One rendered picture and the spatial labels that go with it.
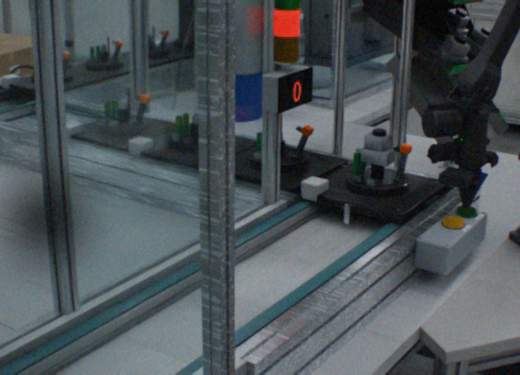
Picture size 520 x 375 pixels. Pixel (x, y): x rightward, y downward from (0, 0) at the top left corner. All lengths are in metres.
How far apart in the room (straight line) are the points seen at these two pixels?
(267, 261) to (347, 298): 0.25
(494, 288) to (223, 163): 0.86
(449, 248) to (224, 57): 0.79
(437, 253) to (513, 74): 4.28
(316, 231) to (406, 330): 0.34
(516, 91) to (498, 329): 4.38
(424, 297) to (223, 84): 0.81
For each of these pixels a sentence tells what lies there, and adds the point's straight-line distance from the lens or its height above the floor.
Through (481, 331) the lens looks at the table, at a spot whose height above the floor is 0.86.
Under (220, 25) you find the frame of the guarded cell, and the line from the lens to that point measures 0.88.
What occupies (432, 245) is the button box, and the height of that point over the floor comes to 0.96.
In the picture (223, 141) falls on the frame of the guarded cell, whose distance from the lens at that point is 0.92.
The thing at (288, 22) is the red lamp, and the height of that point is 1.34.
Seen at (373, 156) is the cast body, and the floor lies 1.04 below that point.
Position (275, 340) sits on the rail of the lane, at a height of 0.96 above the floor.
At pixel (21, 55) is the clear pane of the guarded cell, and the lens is 0.71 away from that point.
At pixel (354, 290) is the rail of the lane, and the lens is 1.39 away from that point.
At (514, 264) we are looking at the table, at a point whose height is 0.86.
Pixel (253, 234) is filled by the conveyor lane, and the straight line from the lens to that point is 1.61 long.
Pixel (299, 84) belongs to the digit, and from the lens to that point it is 1.64.
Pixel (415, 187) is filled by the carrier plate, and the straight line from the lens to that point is 1.83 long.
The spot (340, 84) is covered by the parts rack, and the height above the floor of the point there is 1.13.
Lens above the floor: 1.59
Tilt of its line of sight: 21 degrees down
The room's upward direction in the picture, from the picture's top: 1 degrees clockwise
